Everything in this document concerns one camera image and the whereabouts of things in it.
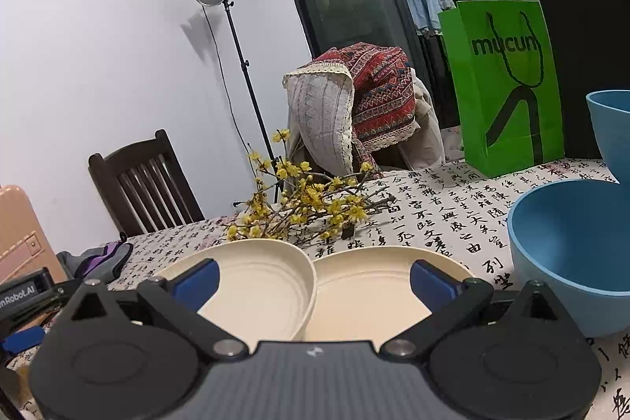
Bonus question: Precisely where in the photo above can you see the blue bowl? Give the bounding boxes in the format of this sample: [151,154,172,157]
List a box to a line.
[507,180,630,338]
[586,90,630,185]

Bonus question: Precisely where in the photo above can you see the black paper bag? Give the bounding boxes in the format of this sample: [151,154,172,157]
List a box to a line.
[532,0,630,160]

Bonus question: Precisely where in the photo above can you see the dark wooden chair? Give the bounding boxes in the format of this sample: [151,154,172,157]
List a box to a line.
[87,129,205,238]

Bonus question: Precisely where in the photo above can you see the yellow flower branches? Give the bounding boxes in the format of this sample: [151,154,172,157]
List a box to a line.
[225,129,397,244]

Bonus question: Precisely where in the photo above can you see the grey and purple pouch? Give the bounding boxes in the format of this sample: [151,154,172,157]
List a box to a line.
[56,240,135,280]

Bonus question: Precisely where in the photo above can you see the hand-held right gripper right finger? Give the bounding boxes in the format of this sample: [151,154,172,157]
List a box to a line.
[384,259,562,363]

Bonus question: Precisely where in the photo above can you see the pink ribbed suitcase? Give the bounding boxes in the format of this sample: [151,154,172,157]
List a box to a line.
[0,184,67,285]

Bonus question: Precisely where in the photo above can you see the green paper bag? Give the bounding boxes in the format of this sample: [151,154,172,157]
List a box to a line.
[438,0,565,179]

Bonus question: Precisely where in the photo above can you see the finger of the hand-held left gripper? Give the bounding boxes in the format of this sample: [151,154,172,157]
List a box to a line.
[53,279,82,310]
[1,326,47,356]

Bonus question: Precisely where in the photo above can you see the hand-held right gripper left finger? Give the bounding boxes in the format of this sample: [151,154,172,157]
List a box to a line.
[64,259,249,362]

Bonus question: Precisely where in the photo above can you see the cream plate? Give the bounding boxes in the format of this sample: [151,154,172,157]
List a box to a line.
[152,239,316,352]
[302,245,476,344]

